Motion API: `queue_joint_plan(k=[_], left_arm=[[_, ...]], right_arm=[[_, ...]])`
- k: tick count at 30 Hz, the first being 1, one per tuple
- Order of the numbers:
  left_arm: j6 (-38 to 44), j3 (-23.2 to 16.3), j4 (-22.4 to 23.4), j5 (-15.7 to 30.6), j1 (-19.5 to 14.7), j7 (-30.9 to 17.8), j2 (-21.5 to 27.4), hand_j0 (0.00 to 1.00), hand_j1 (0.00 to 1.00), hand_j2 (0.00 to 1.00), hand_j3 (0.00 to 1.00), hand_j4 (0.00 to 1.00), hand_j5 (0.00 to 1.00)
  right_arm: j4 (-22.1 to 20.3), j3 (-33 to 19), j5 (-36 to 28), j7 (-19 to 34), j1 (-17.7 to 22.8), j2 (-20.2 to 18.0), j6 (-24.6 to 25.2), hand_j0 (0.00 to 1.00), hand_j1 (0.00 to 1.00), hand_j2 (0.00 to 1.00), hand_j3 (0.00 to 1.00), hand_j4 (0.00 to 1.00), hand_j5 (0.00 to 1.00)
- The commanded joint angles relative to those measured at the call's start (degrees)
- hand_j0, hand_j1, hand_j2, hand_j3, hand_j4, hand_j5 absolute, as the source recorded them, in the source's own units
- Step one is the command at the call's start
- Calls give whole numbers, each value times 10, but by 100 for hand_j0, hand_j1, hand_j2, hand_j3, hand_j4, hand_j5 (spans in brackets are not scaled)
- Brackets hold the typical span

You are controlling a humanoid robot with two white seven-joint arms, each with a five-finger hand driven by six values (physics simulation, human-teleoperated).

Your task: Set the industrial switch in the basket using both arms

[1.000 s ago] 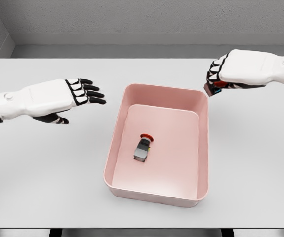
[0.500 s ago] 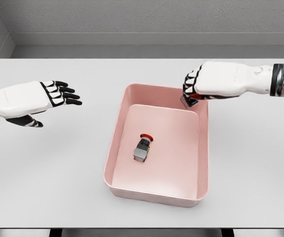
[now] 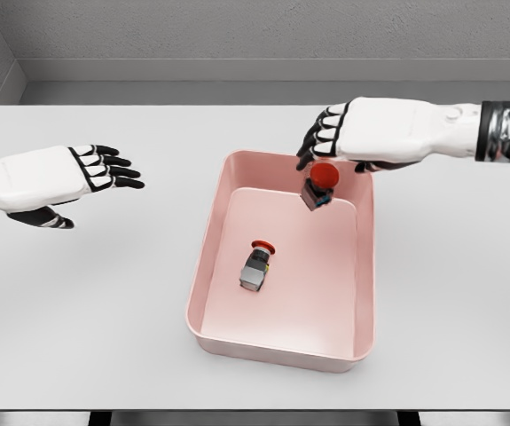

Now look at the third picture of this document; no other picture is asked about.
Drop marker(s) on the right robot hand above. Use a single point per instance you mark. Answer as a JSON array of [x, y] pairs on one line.
[[370, 131]]

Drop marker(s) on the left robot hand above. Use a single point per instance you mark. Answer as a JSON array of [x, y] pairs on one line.
[[46, 177]]

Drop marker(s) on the red button industrial switch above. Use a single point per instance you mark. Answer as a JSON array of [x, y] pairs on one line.
[[256, 268], [320, 184]]

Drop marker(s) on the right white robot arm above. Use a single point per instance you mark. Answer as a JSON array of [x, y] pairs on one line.
[[480, 128]]

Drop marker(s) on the pink rectangular basket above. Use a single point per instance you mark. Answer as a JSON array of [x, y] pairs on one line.
[[290, 275]]

